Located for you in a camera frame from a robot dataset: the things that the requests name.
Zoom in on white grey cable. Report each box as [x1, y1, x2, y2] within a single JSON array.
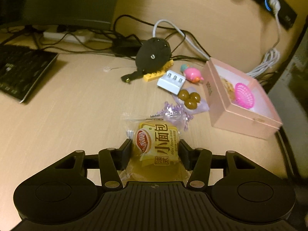
[[152, 0, 282, 79]]

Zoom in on purple shredded paper packet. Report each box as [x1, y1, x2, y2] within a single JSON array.
[[150, 101, 193, 131]]

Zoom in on bag of brown balls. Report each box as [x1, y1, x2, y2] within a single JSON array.
[[173, 87, 209, 115]]

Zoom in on pink cardboard box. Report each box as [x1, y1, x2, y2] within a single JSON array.
[[202, 58, 282, 139]]

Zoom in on pink plastic basket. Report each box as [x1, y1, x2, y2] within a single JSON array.
[[235, 83, 255, 110]]

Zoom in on black plush toy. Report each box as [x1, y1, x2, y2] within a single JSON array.
[[121, 37, 171, 83]]

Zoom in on yellow packaged mini bread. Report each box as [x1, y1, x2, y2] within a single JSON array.
[[120, 114, 191, 185]]

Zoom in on pink pig toy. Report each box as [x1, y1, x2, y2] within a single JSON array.
[[180, 64, 204, 84]]

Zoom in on white battery charger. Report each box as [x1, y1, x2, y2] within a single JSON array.
[[157, 70, 186, 95]]

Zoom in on yellow toy brick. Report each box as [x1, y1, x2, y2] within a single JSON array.
[[143, 59, 174, 82]]

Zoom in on black power adapter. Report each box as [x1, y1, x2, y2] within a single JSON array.
[[111, 39, 142, 57]]

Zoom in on black computer case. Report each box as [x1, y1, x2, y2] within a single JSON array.
[[268, 28, 307, 180]]

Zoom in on white power strip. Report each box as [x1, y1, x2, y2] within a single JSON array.
[[43, 28, 95, 44]]

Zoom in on black computer monitor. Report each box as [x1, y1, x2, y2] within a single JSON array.
[[1, 0, 117, 30]]

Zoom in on black keyboard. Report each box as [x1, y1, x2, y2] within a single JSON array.
[[1, 45, 58, 103]]

